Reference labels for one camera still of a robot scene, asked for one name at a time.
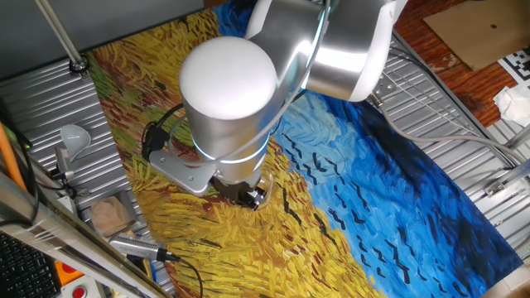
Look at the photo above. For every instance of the black pole foot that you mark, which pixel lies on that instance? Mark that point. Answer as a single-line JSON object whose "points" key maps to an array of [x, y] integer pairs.
{"points": [[78, 65]]}

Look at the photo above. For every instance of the light wooden block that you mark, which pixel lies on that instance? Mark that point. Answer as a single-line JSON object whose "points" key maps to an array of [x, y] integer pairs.
{"points": [[109, 215]]}

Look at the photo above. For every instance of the aluminium frame beam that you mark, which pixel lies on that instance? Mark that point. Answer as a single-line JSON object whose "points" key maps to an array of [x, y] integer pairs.
{"points": [[49, 232]]}

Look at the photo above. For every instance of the metal stand pole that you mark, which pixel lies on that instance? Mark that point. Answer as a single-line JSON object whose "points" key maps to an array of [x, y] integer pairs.
{"points": [[58, 29]]}

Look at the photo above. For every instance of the grey red-button box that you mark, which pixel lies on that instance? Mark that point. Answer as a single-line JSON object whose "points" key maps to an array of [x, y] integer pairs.
{"points": [[80, 291]]}

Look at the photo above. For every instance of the orange red-button box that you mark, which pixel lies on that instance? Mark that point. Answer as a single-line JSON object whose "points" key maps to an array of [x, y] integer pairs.
{"points": [[66, 271]]}

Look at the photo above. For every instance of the crumpled white tissue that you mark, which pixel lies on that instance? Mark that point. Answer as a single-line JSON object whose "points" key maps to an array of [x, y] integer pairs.
{"points": [[513, 105]]}

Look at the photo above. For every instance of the painted wheatfield tablecloth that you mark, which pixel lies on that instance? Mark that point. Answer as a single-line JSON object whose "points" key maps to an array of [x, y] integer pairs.
{"points": [[372, 186]]}

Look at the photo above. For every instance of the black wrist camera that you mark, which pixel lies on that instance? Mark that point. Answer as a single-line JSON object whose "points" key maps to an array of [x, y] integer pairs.
{"points": [[154, 142]]}

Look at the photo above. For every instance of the black keyboard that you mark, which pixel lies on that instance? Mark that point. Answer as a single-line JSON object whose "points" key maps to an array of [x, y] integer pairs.
{"points": [[25, 269]]}

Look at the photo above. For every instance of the brown cardboard sheet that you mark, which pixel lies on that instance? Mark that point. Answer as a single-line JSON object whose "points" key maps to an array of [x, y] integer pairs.
{"points": [[476, 29]]}

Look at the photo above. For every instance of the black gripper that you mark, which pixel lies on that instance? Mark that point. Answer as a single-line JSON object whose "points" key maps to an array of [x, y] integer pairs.
{"points": [[238, 190]]}

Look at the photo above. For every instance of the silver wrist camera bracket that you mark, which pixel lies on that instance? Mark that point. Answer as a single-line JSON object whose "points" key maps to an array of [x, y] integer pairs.
{"points": [[182, 174]]}

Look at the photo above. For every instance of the small silver mounted camera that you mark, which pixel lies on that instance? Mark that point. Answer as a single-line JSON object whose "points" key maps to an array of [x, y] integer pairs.
{"points": [[64, 165]]}

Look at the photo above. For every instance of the black white marker sheet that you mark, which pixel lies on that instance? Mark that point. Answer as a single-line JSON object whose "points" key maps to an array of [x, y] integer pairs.
{"points": [[517, 64]]}

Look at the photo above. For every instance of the silver depth camera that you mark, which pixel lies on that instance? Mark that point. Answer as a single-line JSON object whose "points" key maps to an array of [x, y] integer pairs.
{"points": [[136, 247]]}

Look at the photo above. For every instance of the metal corner bracket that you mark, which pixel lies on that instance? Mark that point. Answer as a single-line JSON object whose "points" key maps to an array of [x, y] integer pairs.
{"points": [[499, 188]]}

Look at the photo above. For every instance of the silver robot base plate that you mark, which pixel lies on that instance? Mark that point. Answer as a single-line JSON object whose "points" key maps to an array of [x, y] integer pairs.
{"points": [[387, 89]]}

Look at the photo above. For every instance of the clear glass beaker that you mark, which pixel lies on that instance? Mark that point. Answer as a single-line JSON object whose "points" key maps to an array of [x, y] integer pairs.
{"points": [[268, 192]]}

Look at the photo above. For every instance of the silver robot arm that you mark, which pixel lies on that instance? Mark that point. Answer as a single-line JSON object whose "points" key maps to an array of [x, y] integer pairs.
{"points": [[227, 124]]}

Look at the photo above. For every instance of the aluminium profile bar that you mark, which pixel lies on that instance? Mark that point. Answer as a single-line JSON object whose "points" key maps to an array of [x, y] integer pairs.
{"points": [[517, 136], [515, 171]]}

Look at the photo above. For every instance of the grey plastic ladle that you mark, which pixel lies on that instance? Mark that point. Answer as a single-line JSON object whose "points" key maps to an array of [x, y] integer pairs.
{"points": [[75, 138]]}

